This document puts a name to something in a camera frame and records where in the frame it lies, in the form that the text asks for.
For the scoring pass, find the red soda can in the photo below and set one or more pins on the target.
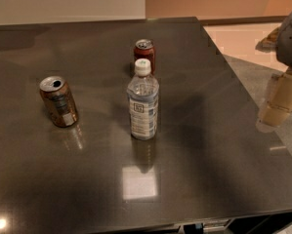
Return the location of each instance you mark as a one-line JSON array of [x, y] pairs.
[[144, 49]]

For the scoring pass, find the orange-brown soda can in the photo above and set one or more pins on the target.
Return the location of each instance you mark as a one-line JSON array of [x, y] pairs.
[[59, 101]]

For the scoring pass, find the clear plastic water bottle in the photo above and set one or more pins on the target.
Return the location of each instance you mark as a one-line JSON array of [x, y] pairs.
[[143, 97]]

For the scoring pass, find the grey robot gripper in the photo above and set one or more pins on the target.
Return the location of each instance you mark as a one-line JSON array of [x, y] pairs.
[[290, 39]]

